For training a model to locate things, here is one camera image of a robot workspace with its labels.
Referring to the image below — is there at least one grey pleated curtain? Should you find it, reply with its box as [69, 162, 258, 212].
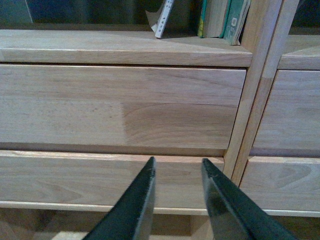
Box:
[0, 0, 320, 28]

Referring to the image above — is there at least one light wooden bookshelf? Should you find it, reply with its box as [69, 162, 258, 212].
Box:
[0, 0, 320, 240]

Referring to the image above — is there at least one white book with whale logo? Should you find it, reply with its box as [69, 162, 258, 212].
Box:
[145, 0, 175, 39]

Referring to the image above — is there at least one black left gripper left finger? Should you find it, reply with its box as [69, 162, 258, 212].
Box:
[84, 156, 156, 240]

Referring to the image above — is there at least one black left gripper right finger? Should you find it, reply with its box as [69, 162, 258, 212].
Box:
[201, 158, 297, 240]

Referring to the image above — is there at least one green spined book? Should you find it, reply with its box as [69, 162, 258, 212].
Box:
[223, 0, 251, 46]

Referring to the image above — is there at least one blue illustrated book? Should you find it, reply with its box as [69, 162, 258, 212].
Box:
[197, 0, 231, 38]

